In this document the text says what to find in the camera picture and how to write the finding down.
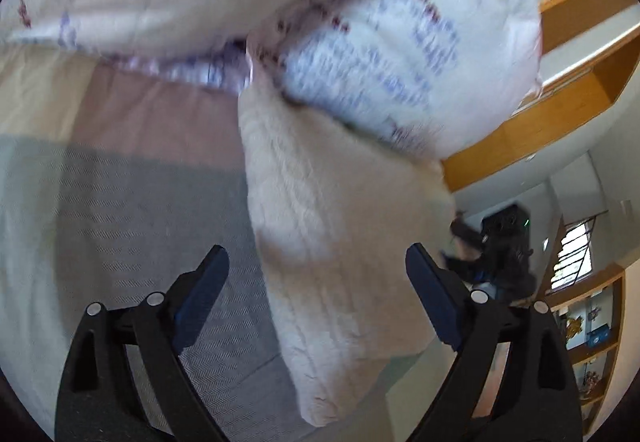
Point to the wooden shelf unit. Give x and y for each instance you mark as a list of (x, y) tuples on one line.
[(590, 314)]

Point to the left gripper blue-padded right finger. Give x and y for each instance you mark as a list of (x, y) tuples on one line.
[(511, 379)]

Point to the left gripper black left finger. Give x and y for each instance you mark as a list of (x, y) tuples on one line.
[(97, 397)]

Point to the bright window with frame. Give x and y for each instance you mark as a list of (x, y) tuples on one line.
[(584, 251)]

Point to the pastel colour-block bed sheet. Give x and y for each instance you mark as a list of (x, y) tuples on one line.
[(112, 184)]

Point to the blue box on shelf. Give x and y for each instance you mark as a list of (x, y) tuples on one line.
[(598, 336)]

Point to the white cable-knit sweater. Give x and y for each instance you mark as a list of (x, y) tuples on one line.
[(333, 215)]

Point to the large floral white pillow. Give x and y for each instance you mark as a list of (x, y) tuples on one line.
[(427, 77)]

